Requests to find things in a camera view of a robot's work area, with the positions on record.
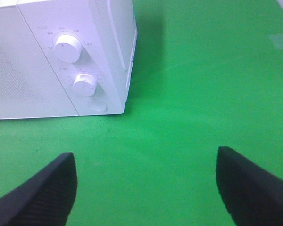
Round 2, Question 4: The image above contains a white microwave knob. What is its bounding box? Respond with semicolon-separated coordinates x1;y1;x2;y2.
54;34;83;63
73;73;97;97

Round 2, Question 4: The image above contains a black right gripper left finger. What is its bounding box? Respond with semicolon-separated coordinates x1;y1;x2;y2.
0;152;77;226

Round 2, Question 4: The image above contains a round white door-release button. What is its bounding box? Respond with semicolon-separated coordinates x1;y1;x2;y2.
88;100;108;113

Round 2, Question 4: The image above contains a white microwave door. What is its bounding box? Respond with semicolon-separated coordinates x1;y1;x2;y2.
0;0;78;120

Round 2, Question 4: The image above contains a white microwave oven body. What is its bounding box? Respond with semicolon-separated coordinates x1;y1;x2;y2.
0;0;138;117

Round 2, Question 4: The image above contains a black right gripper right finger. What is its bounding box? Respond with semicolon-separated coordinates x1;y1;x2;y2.
216;146;283;226

